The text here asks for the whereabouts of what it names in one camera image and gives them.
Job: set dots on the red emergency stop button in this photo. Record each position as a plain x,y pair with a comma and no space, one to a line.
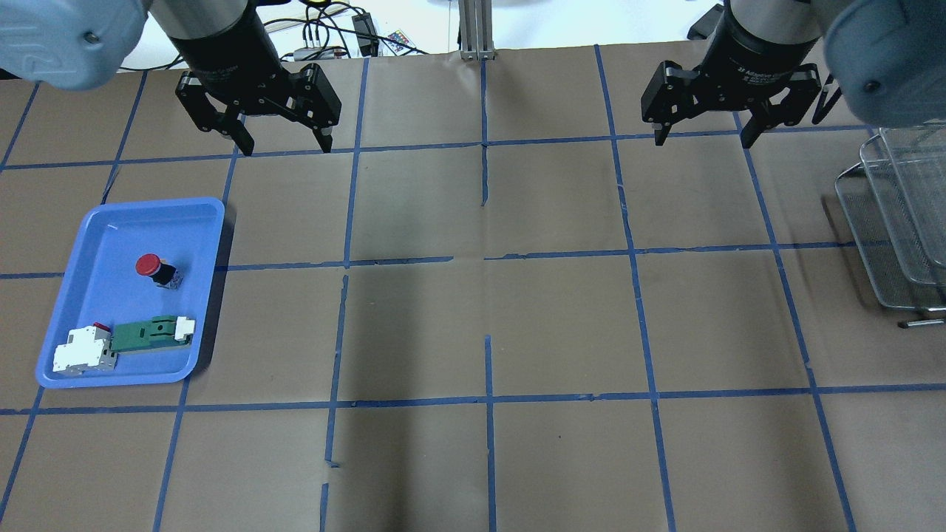
161,273

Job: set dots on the green terminal block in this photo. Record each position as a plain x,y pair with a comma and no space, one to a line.
157,333

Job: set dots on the aluminium frame post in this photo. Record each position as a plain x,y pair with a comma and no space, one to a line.
476,41

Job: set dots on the wire mesh shelf rack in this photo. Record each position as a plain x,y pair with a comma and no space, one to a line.
893,200

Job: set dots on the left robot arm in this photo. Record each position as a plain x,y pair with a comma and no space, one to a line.
80,45

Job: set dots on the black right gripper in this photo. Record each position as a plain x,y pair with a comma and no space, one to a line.
761,55

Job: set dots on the blue plastic tray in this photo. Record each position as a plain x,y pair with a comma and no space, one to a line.
101,285

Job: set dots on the white circuit breaker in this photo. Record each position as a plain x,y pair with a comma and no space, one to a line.
86,349

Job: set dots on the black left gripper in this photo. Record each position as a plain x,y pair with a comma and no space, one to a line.
230,59

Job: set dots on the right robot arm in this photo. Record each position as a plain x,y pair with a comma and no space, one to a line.
887,57

